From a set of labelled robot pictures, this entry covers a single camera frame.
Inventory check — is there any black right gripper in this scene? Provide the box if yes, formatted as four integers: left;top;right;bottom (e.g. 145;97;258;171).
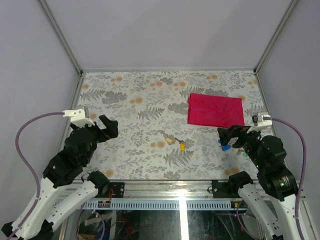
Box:
216;123;266;170

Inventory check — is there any metal keyring with clips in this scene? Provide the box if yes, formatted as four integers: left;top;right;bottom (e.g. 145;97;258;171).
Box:
224;139;247;156

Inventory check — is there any key with yellow tag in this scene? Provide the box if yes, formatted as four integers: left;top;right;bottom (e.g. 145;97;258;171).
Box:
175;138;186;152

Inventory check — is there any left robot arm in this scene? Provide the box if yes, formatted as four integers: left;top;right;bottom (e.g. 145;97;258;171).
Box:
1;115;119;240

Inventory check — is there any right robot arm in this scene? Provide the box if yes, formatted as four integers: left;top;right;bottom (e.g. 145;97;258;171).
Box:
217;125;309;240

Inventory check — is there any red folded cloth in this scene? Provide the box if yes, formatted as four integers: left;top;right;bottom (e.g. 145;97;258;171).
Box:
187;93;245;128

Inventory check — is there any key with white-yellow tag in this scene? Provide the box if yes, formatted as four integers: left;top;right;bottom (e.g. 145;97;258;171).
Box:
162;131;175;145

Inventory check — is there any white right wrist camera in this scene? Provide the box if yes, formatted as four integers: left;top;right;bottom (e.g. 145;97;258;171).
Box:
247;112;273;133

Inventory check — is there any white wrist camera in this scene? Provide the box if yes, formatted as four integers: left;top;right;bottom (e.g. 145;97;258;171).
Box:
247;112;273;133
63;106;95;128

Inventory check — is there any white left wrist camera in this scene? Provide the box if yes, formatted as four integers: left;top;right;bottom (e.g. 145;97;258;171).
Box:
63;106;95;128

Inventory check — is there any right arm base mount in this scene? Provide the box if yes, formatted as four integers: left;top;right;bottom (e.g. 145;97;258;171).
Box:
211;180;234;199

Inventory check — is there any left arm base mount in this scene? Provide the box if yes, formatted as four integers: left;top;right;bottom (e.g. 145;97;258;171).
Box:
97;182;125;199

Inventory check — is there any aluminium front rail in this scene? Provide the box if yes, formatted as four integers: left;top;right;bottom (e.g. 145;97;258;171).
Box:
57;179;307;211

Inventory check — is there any left aluminium frame post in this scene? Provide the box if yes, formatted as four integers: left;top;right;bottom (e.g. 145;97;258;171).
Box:
36;0;83;76

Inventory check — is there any aluminium frame post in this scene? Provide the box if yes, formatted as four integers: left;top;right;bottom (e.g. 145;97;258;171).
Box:
253;0;300;73
36;0;83;76

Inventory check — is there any right aluminium frame post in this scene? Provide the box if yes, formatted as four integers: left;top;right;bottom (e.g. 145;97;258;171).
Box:
253;0;300;73

